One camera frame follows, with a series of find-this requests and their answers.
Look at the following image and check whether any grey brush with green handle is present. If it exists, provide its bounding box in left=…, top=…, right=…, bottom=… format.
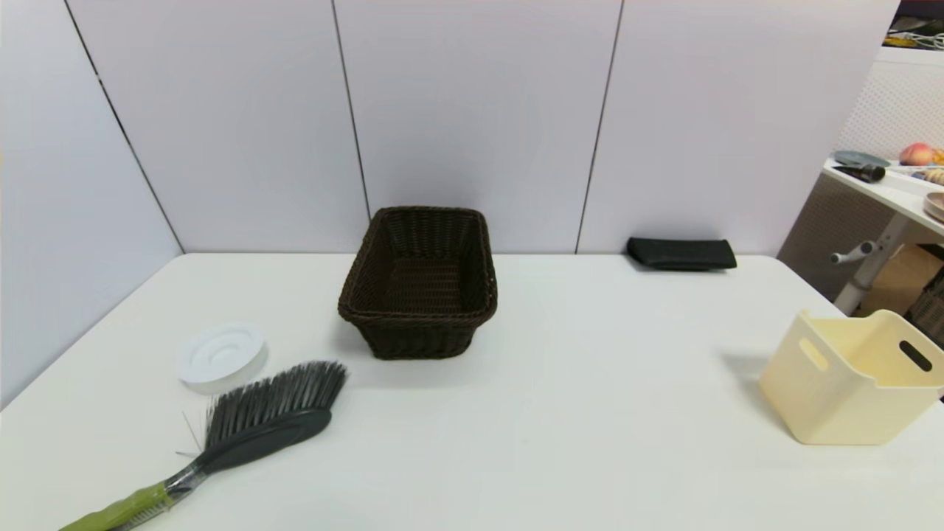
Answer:
left=59, top=360, right=348, bottom=531

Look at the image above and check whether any dark brown wicker basket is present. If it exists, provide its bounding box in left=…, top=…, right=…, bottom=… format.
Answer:
left=338, top=206, right=499, bottom=361

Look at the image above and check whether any black folded pouch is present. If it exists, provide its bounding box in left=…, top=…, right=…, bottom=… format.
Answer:
left=626, top=237, right=738, bottom=271

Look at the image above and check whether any white round lid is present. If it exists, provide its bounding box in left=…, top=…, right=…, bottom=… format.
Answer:
left=178, top=322, right=268, bottom=395

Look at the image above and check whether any cream plastic storage bin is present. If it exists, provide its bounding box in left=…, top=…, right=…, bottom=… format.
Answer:
left=759, top=309, right=944, bottom=446

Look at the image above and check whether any grey plate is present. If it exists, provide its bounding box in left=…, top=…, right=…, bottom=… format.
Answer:
left=834, top=150, right=892, bottom=168

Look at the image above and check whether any black handheld tool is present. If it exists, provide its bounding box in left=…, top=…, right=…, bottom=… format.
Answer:
left=833, top=164, right=886, bottom=183

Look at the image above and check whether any white side table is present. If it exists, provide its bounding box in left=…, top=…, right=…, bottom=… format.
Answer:
left=822, top=159, right=944, bottom=318

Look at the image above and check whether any white perforated partition panel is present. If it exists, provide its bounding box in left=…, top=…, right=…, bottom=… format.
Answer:
left=778, top=48, right=944, bottom=296

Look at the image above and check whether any woven basket under side table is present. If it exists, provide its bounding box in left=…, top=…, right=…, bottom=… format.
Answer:
left=906, top=269, right=944, bottom=347

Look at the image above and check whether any white cable bundle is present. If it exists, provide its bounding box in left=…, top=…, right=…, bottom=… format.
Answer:
left=889, top=28, right=944, bottom=49

